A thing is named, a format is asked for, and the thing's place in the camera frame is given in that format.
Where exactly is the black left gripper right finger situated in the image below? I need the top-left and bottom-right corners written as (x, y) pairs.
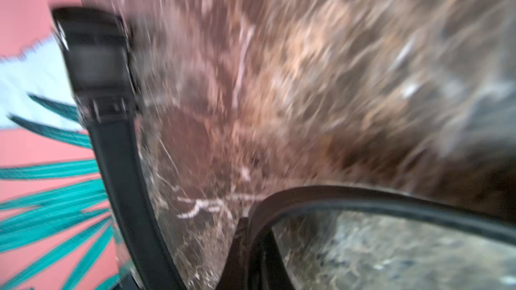
top-left (261, 230), bottom-right (295, 290)

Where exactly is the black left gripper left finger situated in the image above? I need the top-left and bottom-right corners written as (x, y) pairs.
top-left (216, 217), bottom-right (248, 290)

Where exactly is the black belt with metal buckle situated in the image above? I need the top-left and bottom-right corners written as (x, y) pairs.
top-left (246, 185), bottom-right (515, 289)

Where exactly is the long black belt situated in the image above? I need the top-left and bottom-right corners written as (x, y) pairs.
top-left (51, 6), bottom-right (184, 289)

